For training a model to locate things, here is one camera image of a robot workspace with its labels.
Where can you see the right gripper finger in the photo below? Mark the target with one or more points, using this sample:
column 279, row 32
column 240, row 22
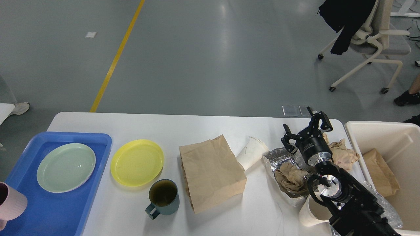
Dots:
column 286, row 140
column 319, row 122

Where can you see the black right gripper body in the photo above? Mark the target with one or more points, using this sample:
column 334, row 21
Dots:
column 313, row 148

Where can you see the dark teal mug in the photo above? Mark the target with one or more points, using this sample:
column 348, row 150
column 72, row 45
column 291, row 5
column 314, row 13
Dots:
column 164, row 198

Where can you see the yellow plastic plate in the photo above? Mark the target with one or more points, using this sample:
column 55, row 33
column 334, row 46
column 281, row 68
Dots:
column 137, row 163

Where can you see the pink ribbed mug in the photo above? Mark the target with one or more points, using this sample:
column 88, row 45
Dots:
column 12, row 204

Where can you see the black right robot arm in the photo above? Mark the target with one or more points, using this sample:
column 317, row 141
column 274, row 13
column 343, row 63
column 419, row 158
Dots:
column 354, row 209

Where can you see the crumpled aluminium foil tray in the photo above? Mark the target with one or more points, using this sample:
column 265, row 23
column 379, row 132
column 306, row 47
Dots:
column 273, row 159

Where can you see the crumpled brown napkin in foil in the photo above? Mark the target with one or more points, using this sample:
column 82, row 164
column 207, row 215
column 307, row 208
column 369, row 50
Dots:
column 292, row 180

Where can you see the crumpled beige napkin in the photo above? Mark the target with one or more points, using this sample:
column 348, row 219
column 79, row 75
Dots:
column 342, row 156

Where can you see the white paper cup lying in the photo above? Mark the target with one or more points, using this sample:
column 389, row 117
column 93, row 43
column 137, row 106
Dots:
column 252, row 152

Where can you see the floor outlet plates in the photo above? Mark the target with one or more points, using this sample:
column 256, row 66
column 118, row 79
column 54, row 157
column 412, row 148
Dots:
column 295, row 111

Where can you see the white paper cup upright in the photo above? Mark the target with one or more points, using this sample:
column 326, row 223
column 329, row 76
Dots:
column 312, row 213

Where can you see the cream plastic bin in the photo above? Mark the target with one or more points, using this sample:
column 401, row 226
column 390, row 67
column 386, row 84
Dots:
column 399, row 145

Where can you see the brown paper bag in bin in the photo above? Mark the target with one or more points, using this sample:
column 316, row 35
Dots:
column 382, row 177

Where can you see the black shoe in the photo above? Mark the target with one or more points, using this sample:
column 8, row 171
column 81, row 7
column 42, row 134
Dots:
column 413, row 120
column 407, row 98

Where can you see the beige office chair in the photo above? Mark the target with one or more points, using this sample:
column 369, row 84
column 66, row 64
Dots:
column 376, row 40

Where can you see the clear plastic wrap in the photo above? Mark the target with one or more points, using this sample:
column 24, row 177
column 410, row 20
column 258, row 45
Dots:
column 389, row 211

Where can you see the black jacket on chair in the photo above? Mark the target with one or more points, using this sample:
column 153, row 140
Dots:
column 345, row 17

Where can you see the pale green plate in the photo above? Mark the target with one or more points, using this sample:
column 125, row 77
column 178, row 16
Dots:
column 66, row 168

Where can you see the blue plastic tray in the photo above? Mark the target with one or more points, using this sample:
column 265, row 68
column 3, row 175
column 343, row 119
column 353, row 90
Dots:
column 55, row 214

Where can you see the white shoe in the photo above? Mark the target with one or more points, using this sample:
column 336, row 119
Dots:
column 20, row 108

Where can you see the white desk frame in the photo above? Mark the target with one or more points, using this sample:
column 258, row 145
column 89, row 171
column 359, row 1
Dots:
column 405, row 10

